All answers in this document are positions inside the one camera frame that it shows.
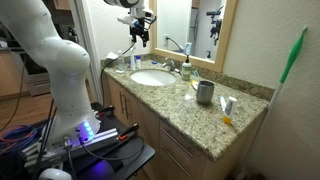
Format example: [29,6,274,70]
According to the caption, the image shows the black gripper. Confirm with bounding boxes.
[129,17,151,48]

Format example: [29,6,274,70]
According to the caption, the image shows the white tube with yellow cap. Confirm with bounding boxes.
[222,96,238,126]

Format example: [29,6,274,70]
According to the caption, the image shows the tall white tube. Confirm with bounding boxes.
[129,46,137,71]

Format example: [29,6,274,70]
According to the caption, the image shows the wooden framed mirror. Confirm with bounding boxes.
[148,0,239,73]

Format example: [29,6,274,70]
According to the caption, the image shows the chrome faucet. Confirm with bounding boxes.
[162,57,181,74]

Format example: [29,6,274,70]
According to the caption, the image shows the white oval sink basin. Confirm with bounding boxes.
[130,68,177,87]

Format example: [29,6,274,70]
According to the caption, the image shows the green soap pump bottle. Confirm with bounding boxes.
[180,54,193,82]

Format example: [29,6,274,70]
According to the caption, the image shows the toothbrush with blue head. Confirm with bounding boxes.
[190,69,201,91]

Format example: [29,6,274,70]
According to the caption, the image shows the black and orange clamp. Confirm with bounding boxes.
[94,104,116,118]
[116,123,140,142]

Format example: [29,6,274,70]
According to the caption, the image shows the wooden vanity cabinet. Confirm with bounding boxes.
[101,74,268,180]

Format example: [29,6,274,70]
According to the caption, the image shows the grey metal cup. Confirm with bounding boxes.
[195,80,216,105]

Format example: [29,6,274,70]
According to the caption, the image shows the stainless steel oven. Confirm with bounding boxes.
[19,51,53,98]

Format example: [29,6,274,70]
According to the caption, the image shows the black cart table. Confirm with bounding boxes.
[0,101,156,180]

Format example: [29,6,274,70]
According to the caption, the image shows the white round object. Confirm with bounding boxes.
[38,167,73,180]

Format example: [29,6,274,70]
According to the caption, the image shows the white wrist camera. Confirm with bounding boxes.
[116,14,139,28]

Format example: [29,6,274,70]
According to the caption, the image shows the white door frame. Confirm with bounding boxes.
[69,0,103,104]

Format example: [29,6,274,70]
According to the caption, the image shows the black power cable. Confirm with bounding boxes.
[99,42,137,108]

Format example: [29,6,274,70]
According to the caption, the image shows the metal cabinet door handle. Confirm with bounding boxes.
[124,94,132,120]
[119,91,125,115]

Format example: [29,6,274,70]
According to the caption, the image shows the aluminium robot mount rails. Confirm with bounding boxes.
[21,128,121,168]

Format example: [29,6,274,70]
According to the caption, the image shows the metal drawer handle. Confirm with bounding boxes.
[160,128,195,159]
[160,145,192,177]

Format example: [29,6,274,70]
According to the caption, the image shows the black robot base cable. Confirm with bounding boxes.
[78,133,146,163]

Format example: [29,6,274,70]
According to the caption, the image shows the blue and orange cable bundle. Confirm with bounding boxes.
[0,123,44,154]

